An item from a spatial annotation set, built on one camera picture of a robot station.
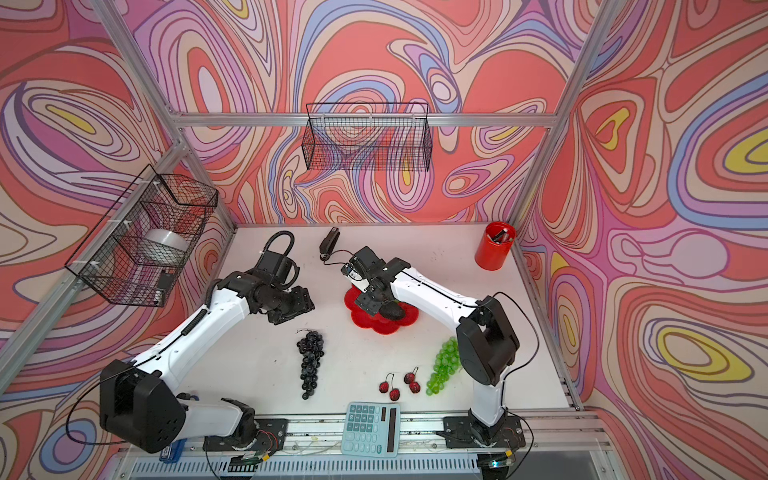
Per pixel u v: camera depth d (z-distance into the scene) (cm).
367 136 94
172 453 69
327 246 108
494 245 97
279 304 68
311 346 84
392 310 90
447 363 81
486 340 46
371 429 73
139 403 39
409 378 82
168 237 74
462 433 74
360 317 93
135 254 73
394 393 79
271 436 72
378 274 63
